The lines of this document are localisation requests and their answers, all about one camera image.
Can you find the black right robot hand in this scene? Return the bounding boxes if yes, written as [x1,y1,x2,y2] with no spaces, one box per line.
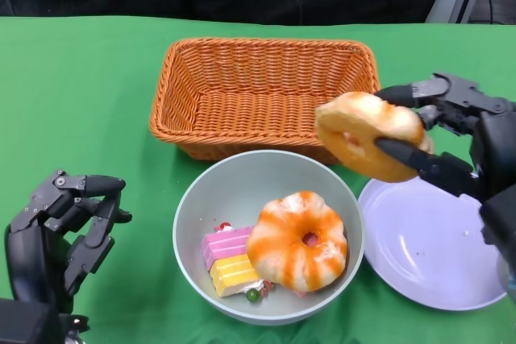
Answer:
[374,72,516,203]

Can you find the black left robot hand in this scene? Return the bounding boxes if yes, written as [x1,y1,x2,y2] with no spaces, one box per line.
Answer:
[4,168,133,313]

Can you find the orange white striped ring bread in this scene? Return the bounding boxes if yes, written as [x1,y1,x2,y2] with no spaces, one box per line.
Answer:
[244,190,348,293]
[314,92,435,183]

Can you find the grey green bowl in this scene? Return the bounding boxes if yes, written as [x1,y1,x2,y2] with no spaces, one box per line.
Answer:
[172,149,366,327]

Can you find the lavender plate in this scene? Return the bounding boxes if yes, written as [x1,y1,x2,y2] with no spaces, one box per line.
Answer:
[357,176,510,313]

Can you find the pink layered cake slice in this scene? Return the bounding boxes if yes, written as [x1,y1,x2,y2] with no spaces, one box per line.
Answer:
[200,221,256,271]

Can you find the yellow layered cake slice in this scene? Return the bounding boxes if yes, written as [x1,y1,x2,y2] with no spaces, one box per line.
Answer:
[209,253,276,305]

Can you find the orange wicker basket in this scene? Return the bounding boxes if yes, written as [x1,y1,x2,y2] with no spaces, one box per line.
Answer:
[148,37,383,166]

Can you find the green tablecloth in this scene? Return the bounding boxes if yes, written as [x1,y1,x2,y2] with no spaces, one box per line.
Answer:
[0,16,516,344]

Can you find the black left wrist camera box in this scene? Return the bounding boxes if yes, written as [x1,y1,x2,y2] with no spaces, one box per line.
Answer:
[0,297,61,344]

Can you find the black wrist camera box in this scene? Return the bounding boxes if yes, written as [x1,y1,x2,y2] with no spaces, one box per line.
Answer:
[478,184,516,259]
[0,297,61,344]

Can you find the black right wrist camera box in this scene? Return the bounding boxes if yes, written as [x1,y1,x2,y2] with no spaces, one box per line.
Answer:
[478,184,516,259]

